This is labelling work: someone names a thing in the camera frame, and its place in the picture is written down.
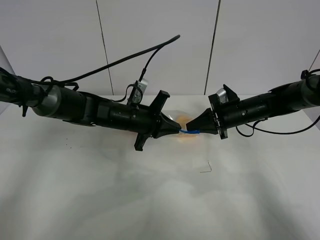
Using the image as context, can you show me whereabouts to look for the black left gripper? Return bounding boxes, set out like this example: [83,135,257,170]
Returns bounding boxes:
[134,90,181,152]

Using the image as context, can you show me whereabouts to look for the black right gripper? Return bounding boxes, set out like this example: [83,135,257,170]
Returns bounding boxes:
[186,84,240,140]

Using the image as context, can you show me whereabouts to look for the clear zip bag blue zipper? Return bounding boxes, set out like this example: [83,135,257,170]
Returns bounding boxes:
[163,110,208,152]

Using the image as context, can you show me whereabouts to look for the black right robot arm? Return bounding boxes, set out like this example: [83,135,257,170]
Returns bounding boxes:
[186,70,320,139]

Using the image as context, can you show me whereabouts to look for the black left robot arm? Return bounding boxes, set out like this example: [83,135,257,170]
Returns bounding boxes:
[0,68,181,151]

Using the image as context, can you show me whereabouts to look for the yellow toy lemon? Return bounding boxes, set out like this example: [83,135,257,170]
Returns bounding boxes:
[175,114,196,143]

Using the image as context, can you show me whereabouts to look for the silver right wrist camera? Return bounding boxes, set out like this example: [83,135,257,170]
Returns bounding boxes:
[216,88,229,104]

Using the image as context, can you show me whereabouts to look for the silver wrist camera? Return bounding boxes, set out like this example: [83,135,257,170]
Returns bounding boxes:
[127,78,149,105]
[216,88,229,104]

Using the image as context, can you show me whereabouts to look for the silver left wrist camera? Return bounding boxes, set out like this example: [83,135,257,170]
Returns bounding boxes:
[127,78,149,105]

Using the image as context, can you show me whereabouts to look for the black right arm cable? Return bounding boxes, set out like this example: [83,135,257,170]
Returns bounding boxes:
[234,69,320,138]

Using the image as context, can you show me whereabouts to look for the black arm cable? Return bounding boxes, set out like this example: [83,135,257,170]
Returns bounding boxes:
[234,69,320,138]
[39,34,181,87]

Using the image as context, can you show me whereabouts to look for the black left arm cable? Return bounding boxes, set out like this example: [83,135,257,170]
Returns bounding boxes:
[39,34,181,87]

